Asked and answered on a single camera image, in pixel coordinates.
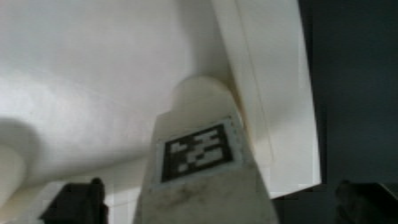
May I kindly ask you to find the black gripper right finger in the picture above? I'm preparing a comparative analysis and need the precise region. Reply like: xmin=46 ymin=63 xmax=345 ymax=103
xmin=334 ymin=180 xmax=398 ymax=224

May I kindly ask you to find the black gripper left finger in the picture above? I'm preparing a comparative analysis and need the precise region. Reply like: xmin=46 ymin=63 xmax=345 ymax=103
xmin=39 ymin=178 xmax=108 ymax=224

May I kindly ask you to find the white table leg with tag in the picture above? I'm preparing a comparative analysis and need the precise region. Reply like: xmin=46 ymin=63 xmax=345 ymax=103
xmin=133 ymin=76 xmax=279 ymax=224

